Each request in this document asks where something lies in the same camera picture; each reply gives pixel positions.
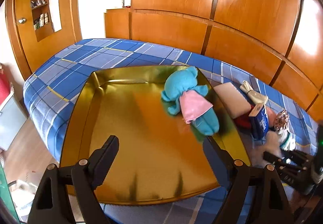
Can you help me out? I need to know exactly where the teal plush toy pink skirt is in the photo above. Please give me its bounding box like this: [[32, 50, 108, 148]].
[[161, 66, 219, 136]]

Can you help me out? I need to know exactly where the red soft item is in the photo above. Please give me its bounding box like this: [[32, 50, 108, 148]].
[[233, 105, 255, 131]]

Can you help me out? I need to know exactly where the white knit cloth teal trim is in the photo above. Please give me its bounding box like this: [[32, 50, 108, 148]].
[[278, 130, 296, 151]]

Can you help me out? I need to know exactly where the blue tempo tissue pack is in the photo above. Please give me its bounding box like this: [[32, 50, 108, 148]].
[[249, 103, 269, 140]]

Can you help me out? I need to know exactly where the pink round puff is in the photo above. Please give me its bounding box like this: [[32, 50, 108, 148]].
[[265, 106, 277, 128]]

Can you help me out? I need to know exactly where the cream rolled cloth bag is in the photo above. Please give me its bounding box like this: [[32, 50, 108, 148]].
[[239, 80, 268, 105]]

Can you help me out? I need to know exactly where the white sponge block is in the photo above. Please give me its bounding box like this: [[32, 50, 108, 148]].
[[214, 82, 251, 119]]

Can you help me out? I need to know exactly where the light blue storage box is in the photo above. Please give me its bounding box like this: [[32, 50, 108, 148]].
[[0, 84, 27, 151]]

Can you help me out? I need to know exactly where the blue plaid bed sheet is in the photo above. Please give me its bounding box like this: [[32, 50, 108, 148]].
[[23, 39, 318, 223]]

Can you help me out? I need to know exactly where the gold tray box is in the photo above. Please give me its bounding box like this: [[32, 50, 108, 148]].
[[59, 64, 252, 206]]

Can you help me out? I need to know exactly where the red bag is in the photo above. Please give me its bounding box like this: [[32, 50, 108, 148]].
[[0, 64, 10, 104]]

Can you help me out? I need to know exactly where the wooden wardrobe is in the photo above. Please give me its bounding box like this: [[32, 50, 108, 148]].
[[105, 0, 322, 121]]

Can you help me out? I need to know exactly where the metal door knob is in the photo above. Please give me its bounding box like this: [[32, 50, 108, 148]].
[[18, 17, 26, 24]]

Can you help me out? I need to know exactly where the wooden door with shelf niche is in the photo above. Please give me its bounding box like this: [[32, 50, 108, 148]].
[[5, 0, 82, 79]]

